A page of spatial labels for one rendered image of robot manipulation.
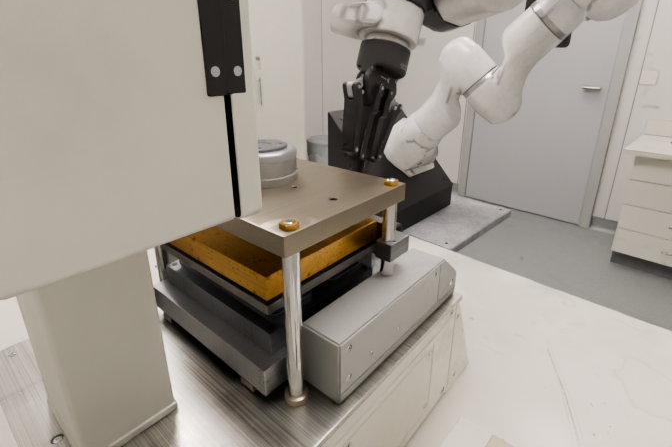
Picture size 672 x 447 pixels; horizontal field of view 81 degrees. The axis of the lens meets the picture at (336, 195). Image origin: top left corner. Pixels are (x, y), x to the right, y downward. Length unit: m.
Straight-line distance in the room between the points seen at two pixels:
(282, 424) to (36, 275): 0.27
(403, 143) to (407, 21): 0.65
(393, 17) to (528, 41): 0.52
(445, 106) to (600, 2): 0.40
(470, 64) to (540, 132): 2.46
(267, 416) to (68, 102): 0.32
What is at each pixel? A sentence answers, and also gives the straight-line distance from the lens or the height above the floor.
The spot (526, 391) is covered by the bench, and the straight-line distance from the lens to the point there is 0.74.
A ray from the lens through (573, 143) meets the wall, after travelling 3.45.
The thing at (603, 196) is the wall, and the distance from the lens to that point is 3.50.
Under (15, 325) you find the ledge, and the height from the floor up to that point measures 0.79.
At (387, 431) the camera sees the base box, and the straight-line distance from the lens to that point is 0.53.
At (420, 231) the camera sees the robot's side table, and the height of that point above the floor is 0.75.
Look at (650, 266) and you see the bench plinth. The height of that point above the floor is 0.04.
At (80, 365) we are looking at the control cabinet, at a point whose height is 1.02.
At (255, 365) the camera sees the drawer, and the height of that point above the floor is 0.97.
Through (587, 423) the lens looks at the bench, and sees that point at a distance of 0.74.
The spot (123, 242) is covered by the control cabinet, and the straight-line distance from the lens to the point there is 0.21.
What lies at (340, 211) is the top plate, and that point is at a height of 1.11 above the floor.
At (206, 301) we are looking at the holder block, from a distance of 0.48.
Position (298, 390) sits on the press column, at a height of 0.95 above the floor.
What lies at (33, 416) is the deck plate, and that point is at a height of 0.93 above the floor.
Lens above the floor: 1.24
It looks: 20 degrees down
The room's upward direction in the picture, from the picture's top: straight up
